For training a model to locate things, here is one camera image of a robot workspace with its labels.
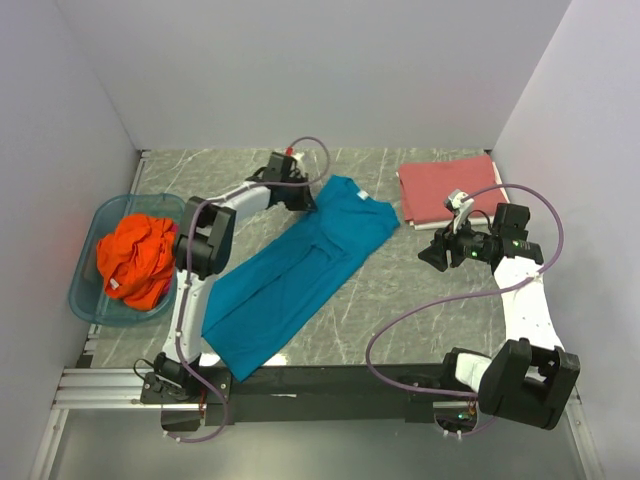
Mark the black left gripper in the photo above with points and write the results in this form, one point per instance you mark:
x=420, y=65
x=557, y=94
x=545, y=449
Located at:
x=304, y=202

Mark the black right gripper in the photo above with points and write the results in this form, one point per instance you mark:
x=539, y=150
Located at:
x=444, y=240

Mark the blue t-shirt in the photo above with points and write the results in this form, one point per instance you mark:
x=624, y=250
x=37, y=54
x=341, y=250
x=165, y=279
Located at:
x=257, y=308

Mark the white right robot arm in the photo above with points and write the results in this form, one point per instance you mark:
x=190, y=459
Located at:
x=531, y=378

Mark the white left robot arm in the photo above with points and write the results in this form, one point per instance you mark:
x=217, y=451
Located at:
x=203, y=247

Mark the folded red t-shirt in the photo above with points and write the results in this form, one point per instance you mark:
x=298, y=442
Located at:
x=426, y=186

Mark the orange t-shirt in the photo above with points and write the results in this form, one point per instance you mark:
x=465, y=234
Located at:
x=136, y=261

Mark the clear teal plastic bin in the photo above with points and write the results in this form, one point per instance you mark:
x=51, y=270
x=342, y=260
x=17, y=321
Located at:
x=86, y=297

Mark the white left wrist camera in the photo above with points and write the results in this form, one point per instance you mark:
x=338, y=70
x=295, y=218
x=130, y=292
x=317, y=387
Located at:
x=298, y=161

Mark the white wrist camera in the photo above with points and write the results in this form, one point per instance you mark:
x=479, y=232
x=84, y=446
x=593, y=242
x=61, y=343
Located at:
x=460, y=204
x=298, y=161

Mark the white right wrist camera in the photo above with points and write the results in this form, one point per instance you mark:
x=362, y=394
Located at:
x=460, y=204

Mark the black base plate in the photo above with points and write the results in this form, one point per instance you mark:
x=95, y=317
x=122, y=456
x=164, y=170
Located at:
x=310, y=393

